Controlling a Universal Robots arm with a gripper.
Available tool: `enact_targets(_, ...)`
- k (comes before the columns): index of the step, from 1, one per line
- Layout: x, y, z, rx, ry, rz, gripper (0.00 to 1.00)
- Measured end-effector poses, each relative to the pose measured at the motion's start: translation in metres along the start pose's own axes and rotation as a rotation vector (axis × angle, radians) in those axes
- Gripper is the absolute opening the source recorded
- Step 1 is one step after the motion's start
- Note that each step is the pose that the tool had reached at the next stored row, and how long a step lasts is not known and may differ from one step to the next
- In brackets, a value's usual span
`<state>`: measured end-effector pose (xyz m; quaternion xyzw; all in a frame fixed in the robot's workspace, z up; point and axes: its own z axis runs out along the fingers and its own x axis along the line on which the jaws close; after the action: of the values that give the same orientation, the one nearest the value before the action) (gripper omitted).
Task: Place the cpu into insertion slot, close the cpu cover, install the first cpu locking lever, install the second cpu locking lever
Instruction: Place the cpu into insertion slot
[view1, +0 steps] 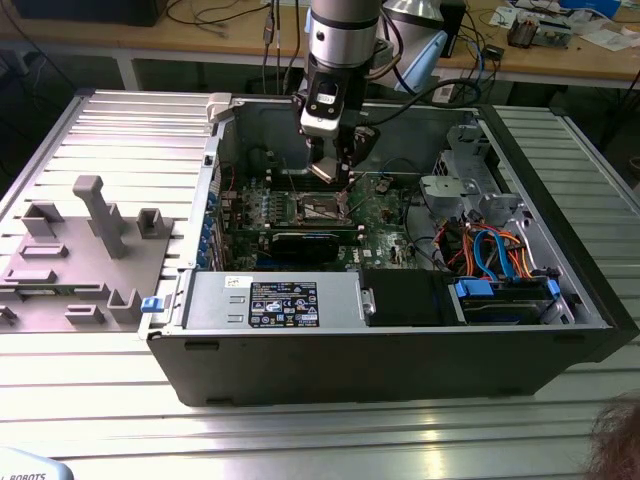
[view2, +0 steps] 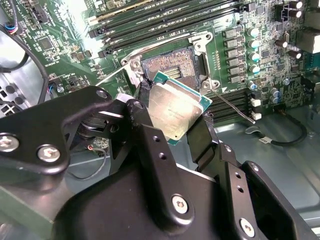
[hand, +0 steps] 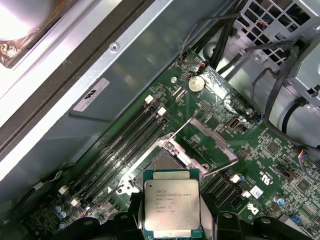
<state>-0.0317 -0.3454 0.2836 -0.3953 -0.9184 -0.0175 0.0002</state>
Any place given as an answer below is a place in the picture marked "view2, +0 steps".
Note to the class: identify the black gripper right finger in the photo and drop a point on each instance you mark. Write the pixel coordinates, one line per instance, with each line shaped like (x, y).
(202, 145)

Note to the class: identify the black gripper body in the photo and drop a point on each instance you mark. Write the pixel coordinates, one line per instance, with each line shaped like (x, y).
(112, 212)

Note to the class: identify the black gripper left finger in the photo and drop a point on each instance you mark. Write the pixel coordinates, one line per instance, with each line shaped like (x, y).
(37, 125)

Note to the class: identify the silver CPU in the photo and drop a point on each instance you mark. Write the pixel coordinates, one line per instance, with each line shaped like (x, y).
(175, 112)

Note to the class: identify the metal locking lever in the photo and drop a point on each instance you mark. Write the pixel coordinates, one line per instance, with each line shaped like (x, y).
(155, 48)
(232, 105)

